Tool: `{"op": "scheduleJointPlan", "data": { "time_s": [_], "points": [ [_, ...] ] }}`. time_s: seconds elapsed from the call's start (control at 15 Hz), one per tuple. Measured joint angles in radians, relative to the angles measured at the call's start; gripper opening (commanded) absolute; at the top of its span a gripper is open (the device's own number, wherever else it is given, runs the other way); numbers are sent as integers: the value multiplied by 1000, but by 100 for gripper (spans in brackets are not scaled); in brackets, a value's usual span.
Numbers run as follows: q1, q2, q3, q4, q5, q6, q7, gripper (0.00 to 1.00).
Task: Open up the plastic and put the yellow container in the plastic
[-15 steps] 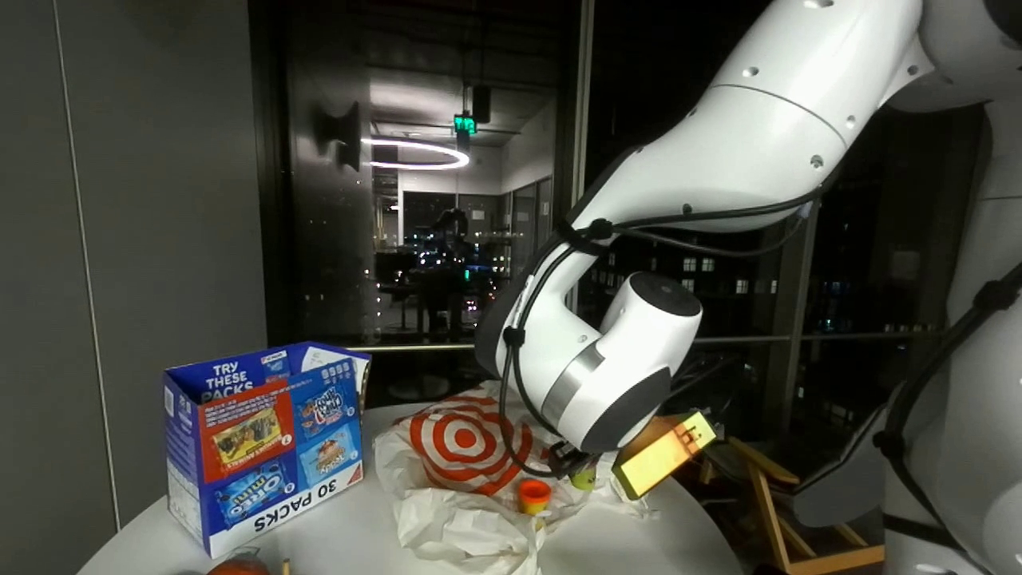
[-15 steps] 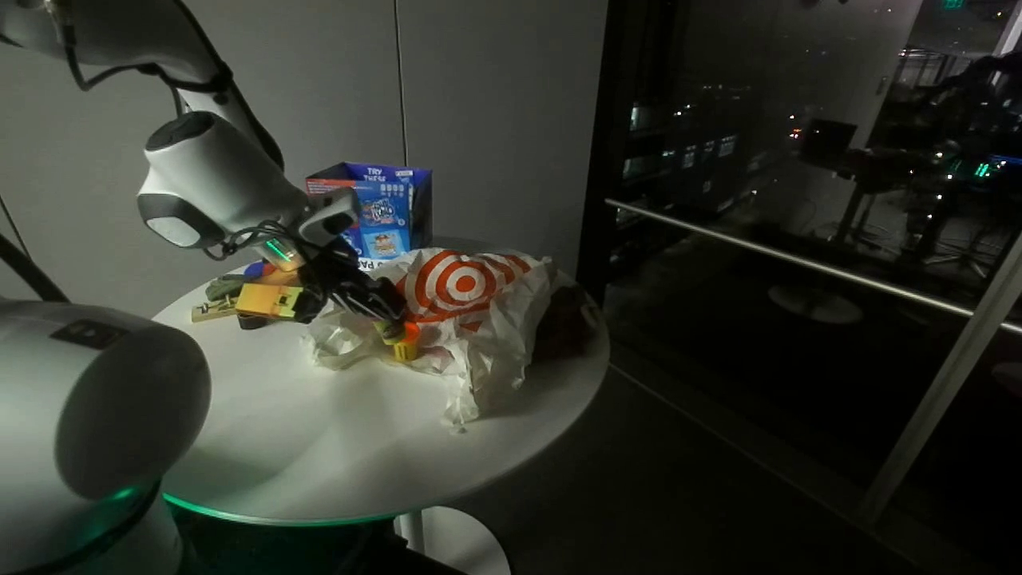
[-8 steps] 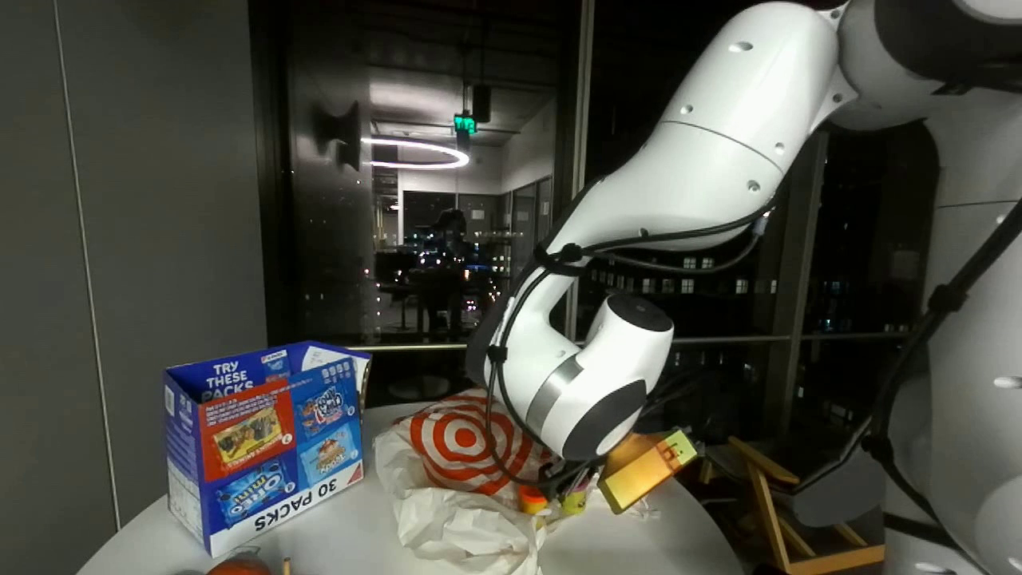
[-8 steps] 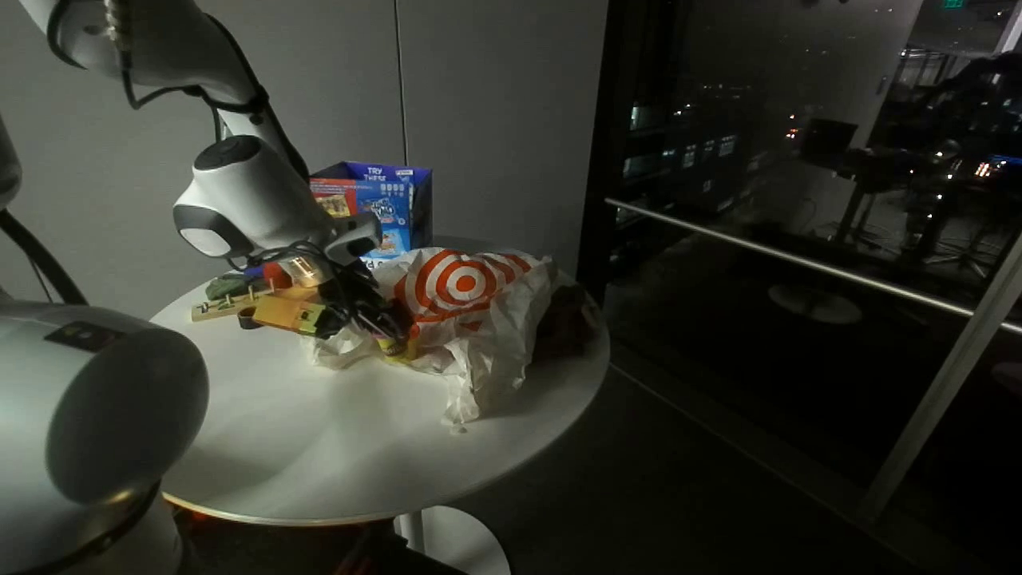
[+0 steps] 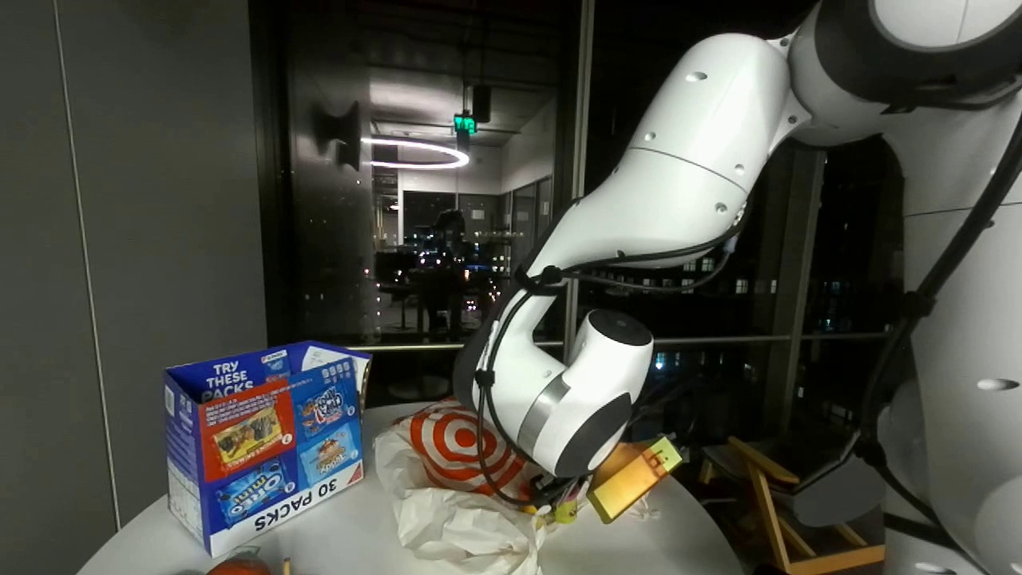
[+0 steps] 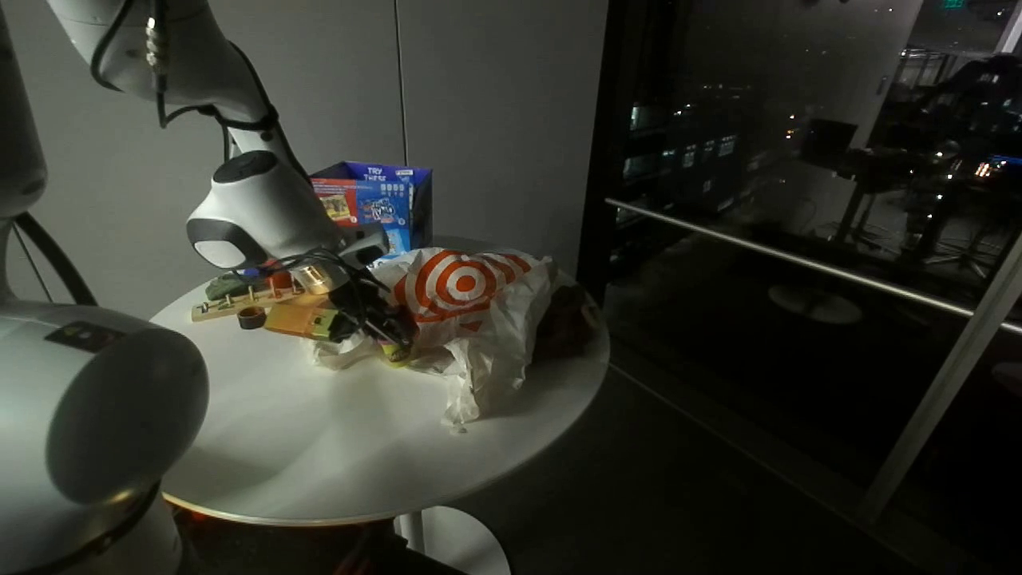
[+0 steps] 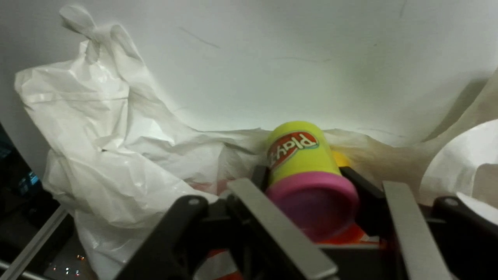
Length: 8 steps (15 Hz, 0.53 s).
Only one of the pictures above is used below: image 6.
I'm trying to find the blue snack pack cardboard box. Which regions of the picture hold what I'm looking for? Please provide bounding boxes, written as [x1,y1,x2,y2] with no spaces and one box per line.
[309,161,436,257]

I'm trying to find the orange block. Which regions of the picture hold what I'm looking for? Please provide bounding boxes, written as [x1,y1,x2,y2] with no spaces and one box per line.
[263,298,346,346]

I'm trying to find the white plastic bag red bullseye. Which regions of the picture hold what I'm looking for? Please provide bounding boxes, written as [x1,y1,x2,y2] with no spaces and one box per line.
[367,242,560,431]

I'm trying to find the flat wooden block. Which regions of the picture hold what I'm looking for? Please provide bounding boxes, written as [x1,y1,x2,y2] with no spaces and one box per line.
[188,278,300,327]

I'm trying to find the metal window frame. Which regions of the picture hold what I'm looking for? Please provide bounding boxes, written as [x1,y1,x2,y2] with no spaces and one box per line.
[604,192,1022,528]

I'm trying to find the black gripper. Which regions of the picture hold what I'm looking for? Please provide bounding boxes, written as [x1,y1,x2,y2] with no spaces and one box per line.
[323,259,423,360]

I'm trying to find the small green object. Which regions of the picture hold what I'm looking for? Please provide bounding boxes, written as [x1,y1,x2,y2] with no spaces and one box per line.
[203,276,256,305]

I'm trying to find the white table pedestal base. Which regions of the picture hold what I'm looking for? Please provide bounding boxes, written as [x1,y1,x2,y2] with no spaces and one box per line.
[396,502,517,575]

